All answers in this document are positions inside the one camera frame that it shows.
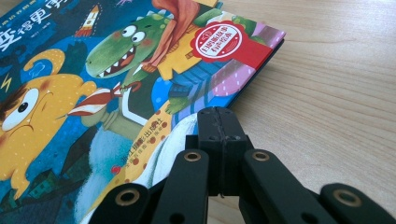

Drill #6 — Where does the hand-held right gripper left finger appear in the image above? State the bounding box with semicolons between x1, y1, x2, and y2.
185;106;226;198

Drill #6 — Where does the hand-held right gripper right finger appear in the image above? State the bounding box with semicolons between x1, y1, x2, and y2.
218;106;254;198

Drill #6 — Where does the blue dinosaur picture book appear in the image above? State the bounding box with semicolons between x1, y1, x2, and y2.
0;0;287;224

